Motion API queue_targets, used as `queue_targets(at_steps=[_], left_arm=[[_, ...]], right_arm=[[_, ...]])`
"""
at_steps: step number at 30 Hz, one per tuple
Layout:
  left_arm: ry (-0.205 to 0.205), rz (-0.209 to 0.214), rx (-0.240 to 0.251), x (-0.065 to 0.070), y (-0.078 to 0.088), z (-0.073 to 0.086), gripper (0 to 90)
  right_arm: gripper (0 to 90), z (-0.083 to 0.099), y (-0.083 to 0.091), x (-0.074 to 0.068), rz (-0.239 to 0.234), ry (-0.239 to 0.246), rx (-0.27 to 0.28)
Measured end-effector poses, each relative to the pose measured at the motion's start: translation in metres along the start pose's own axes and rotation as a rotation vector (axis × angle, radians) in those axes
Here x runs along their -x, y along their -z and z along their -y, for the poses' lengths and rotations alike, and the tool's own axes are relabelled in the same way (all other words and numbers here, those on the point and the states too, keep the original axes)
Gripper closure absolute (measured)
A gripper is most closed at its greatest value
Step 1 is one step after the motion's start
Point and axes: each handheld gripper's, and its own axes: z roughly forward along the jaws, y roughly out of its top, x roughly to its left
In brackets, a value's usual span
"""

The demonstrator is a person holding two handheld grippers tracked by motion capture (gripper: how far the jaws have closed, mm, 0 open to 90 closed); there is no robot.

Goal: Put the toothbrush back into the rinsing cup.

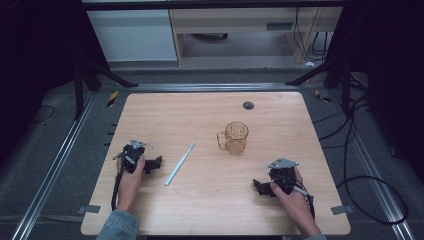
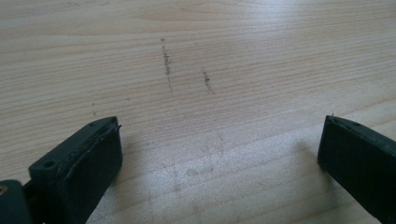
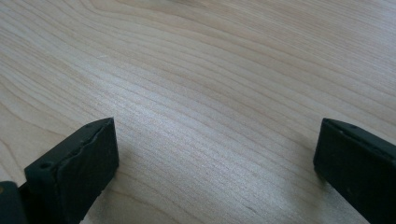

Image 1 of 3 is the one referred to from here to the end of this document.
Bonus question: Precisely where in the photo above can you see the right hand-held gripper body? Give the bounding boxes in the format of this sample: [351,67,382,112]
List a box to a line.
[267,157,300,196]

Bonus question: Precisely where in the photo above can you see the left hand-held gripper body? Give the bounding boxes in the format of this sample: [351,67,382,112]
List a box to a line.
[113,138,149,175]

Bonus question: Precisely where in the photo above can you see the person's left hand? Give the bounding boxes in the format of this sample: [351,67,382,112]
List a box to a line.
[116,154,147,213]

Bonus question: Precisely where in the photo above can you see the person's right hand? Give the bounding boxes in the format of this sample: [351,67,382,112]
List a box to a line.
[269,166,323,238]

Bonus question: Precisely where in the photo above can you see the light blue toothbrush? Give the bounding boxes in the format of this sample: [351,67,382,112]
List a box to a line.
[163,141,197,187]

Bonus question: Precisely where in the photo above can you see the clear glass mug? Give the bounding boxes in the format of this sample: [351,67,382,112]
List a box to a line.
[216,121,250,155]

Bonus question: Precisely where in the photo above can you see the yellow black hazard tape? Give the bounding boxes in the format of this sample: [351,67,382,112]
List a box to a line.
[314,88,333,104]
[106,90,120,108]

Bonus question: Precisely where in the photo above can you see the person's left denim sleeve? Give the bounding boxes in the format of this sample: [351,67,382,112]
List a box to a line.
[95,209,141,240]

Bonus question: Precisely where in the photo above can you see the grey tape strip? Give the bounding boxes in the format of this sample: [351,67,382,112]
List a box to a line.
[330,204,354,216]
[77,204,102,215]

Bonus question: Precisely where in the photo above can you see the black metal stand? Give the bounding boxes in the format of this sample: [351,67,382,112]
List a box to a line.
[285,49,371,116]
[71,43,139,121]

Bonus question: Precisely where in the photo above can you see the white cabinet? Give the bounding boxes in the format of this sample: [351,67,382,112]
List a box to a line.
[86,8,178,63]

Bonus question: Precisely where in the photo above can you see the right hand-held gripper cable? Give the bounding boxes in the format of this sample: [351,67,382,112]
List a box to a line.
[281,174,317,222]

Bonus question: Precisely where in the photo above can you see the hand-held gripper cable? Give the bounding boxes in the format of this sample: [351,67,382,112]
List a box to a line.
[281,174,317,222]
[110,151,130,212]

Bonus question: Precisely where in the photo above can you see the left hand-held gripper cable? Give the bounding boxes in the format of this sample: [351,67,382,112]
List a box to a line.
[110,151,130,212]

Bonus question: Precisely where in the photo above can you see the black floor cable loop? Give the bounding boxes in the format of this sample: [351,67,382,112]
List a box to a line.
[313,94,410,226]

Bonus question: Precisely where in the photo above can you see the aluminium floor rail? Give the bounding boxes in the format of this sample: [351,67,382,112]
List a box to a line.
[9,90,98,240]
[328,88,418,240]
[128,82,301,94]

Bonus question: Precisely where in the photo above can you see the thin black floor cable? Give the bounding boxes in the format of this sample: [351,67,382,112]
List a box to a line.
[29,104,56,125]

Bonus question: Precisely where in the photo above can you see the black hanging desk cables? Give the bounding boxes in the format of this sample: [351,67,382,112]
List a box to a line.
[293,6,334,64]

